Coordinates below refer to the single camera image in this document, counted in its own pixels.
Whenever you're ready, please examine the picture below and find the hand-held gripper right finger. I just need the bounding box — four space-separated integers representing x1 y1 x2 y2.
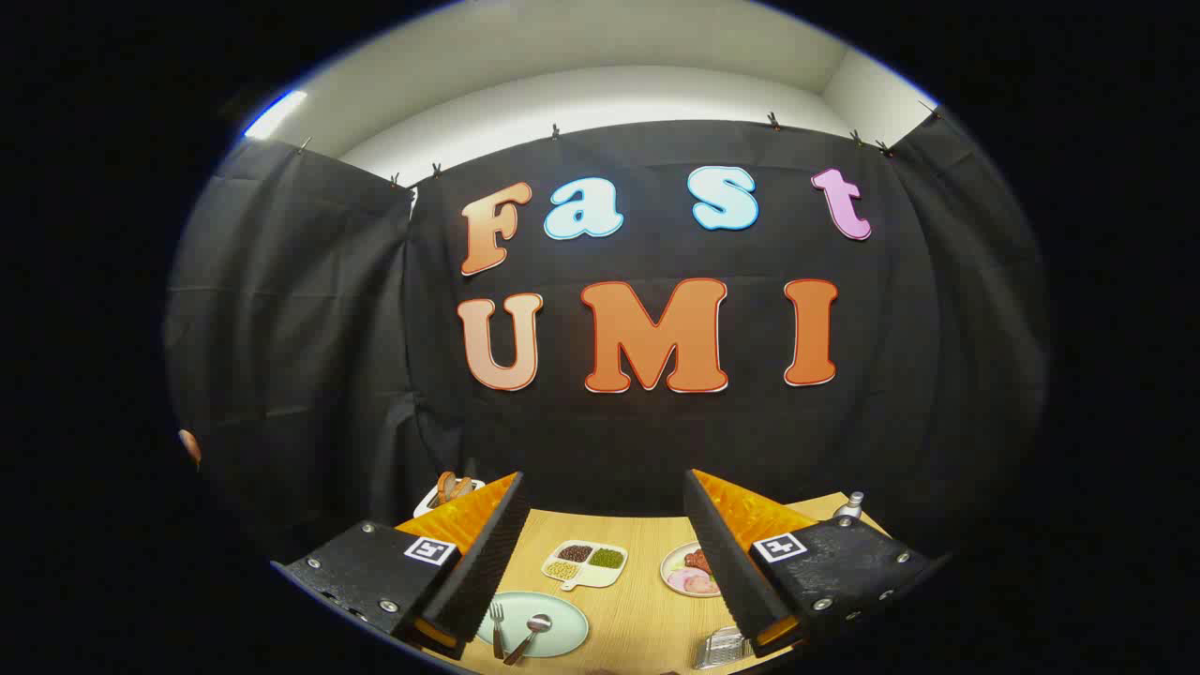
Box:
682 469 938 657

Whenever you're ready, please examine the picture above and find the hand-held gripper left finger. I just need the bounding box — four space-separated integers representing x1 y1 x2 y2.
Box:
272 472 528 660

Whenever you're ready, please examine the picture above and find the spoon with wooden handle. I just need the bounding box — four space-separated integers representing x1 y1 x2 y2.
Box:
503 614 553 667

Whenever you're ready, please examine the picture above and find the white oval plate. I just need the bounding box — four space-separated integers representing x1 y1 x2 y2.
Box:
660 542 723 598

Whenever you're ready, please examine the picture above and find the white toaster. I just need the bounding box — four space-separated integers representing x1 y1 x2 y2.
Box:
413 478 486 518

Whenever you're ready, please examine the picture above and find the mint green round plate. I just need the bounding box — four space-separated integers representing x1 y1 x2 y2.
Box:
475 591 590 659

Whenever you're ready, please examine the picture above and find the white divided tray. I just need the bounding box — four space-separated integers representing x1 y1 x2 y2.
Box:
541 540 628 592

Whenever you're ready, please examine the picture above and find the black backdrop cloth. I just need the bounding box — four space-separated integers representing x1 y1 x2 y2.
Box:
164 108 1051 563

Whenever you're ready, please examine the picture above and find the metal wire cutlery basket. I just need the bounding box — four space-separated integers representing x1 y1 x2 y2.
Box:
694 626 754 670

